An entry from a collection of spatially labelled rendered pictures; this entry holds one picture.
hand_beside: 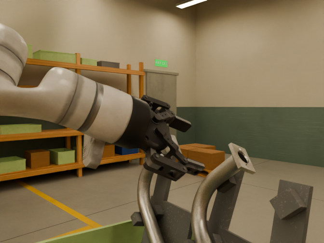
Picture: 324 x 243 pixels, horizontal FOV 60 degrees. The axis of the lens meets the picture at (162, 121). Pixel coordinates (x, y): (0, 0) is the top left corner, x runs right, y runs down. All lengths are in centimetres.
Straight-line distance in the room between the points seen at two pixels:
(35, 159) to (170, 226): 446
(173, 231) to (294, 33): 660
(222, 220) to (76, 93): 37
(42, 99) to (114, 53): 610
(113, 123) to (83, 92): 5
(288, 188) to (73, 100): 31
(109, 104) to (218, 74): 752
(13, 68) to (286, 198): 38
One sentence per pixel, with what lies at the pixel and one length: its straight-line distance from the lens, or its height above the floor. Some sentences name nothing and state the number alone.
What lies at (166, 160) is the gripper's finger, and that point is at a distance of 39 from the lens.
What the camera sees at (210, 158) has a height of 35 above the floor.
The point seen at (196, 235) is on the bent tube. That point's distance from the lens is 55.
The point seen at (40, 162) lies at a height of 35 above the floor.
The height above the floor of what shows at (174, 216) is 102.
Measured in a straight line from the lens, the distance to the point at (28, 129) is 492.
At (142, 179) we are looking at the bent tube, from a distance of 68.
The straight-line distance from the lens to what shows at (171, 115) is 48.
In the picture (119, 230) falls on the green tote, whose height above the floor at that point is 94.
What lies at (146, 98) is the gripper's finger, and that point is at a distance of 46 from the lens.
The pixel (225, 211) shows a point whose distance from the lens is 58.
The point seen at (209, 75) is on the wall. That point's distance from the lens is 800.
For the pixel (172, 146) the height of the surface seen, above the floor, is 121.
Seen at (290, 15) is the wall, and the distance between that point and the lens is 721.
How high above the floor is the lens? 127
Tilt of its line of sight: 3 degrees down
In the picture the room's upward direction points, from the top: straight up
